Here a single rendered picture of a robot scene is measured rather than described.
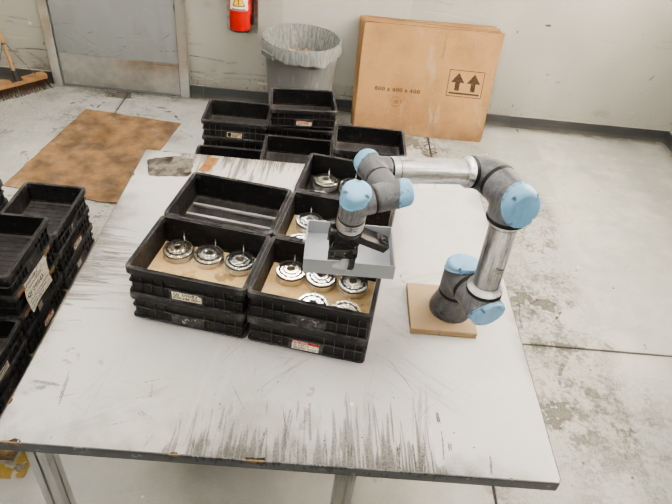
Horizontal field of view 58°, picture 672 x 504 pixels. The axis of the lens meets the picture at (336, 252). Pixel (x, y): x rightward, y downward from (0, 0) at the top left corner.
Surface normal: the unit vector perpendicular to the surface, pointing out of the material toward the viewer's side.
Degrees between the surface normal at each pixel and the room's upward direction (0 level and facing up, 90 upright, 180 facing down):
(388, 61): 79
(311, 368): 0
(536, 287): 0
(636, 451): 0
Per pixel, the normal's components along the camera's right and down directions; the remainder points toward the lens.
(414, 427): 0.09, -0.77
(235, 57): -0.03, 0.63
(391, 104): 0.01, 0.40
